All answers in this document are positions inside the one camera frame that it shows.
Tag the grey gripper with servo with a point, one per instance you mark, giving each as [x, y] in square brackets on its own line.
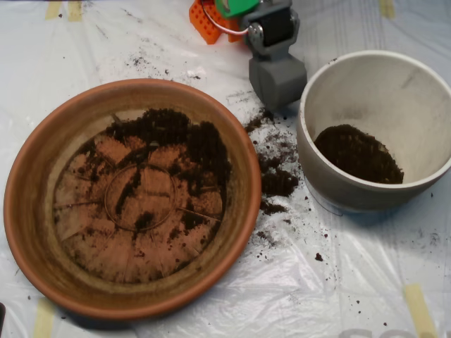
[277, 92]

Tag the large dark soil pile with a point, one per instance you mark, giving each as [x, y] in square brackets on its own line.
[204, 148]

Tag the small dark soil pile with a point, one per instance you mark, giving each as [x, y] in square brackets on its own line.
[359, 158]

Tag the white ceramic pot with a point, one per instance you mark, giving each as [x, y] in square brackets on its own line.
[370, 91]

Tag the scattered spilled dark soil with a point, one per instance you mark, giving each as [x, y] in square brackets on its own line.
[278, 184]

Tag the small dark brown crumb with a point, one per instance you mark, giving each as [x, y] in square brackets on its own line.
[318, 257]

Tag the terracotta clay dish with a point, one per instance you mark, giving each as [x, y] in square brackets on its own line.
[35, 211]

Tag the beige masking tape strip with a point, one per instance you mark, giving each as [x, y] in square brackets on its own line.
[419, 310]
[75, 11]
[44, 320]
[53, 10]
[387, 8]

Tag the clear plastic sheet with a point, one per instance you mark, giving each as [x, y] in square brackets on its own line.
[317, 299]

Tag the black object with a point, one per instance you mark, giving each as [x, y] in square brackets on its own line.
[2, 320]

